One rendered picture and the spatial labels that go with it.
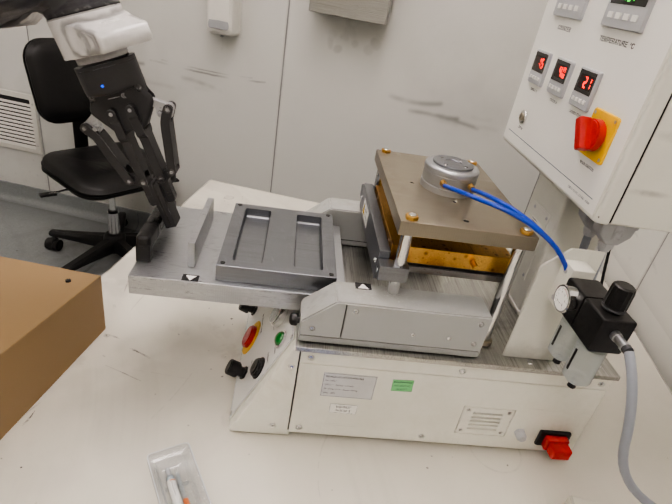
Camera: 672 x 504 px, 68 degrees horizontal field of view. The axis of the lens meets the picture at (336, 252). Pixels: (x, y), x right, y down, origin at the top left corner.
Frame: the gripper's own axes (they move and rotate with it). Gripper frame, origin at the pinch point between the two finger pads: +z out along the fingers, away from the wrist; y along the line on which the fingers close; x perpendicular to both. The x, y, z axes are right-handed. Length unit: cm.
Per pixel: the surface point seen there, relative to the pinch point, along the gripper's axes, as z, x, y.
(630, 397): 18, 33, -51
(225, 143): 39, -164, 28
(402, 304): 14.6, 15.6, -30.6
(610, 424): 54, 10, -63
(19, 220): 56, -167, 143
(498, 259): 14.0, 10.7, -44.8
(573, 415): 40, 18, -53
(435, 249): 10.5, 10.5, -36.5
